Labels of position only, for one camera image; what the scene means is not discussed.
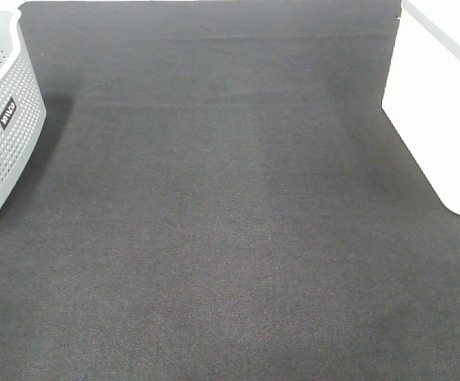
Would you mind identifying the white plastic storage bin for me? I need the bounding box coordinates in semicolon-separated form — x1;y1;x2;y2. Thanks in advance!
382;1;460;215

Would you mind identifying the grey perforated laundry basket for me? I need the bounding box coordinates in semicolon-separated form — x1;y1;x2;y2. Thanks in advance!
0;7;47;209

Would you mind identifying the black fabric table mat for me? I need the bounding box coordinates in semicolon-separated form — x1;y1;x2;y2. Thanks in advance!
0;1;460;380

